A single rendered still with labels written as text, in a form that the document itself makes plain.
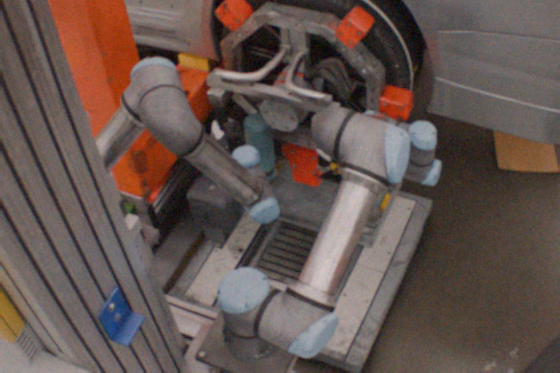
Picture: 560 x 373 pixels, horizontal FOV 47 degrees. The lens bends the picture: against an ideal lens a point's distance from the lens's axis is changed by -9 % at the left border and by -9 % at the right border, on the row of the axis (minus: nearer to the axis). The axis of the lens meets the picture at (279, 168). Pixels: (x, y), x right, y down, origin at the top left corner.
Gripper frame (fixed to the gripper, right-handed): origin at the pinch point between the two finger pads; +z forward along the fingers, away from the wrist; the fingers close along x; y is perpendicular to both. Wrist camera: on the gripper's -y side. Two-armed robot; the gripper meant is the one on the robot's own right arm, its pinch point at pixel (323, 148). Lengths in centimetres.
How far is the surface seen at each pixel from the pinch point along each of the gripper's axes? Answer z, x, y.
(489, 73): -42, -34, 15
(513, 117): -52, -34, 0
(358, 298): -12, 0, -75
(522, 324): -76, -14, -83
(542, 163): -67, -101, -81
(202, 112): 60, -25, -26
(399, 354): -34, 13, -83
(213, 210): 44, 1, -46
